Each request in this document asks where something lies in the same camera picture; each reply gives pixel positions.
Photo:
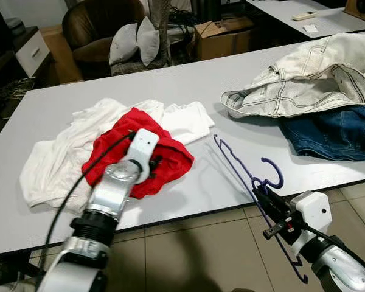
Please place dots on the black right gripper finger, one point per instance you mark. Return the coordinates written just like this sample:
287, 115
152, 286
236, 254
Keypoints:
267, 207
266, 194

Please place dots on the red garment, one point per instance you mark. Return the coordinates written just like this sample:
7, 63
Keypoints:
170, 161

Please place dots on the purple clothes hanger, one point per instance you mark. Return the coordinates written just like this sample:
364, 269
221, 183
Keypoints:
281, 174

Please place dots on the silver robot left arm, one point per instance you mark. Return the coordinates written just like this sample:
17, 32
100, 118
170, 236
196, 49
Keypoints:
112, 188

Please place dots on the blue denim jeans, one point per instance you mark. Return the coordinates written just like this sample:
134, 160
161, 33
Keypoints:
334, 134

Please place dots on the white garment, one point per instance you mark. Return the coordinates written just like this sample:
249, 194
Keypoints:
55, 164

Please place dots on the grey pillow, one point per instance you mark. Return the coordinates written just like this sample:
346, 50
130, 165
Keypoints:
123, 44
149, 39

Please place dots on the cream denim jeans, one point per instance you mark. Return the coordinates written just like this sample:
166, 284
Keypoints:
304, 67

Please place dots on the brown cardboard box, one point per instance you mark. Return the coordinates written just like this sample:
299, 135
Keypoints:
222, 42

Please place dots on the patterned fabric chair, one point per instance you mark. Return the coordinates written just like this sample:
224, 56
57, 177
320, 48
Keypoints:
161, 24

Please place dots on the brown leather armchair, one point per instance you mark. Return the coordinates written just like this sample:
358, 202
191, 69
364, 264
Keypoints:
88, 27

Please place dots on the white drawer cabinet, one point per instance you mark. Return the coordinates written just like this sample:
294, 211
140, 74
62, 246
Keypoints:
31, 55

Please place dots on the white paper sheet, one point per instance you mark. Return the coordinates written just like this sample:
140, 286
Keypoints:
310, 28

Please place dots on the white remote control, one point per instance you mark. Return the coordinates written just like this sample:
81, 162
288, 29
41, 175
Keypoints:
304, 16

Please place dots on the grey desk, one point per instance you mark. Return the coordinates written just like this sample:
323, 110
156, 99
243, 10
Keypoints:
340, 27

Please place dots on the wooden speaker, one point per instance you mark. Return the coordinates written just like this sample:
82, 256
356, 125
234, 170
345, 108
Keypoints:
362, 9

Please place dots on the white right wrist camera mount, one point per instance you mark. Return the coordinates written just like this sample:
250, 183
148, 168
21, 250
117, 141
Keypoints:
313, 210

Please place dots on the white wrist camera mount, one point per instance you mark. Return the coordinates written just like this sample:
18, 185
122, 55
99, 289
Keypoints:
143, 145
313, 210

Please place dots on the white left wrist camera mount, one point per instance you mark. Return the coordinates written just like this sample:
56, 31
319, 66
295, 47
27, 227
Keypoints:
143, 145

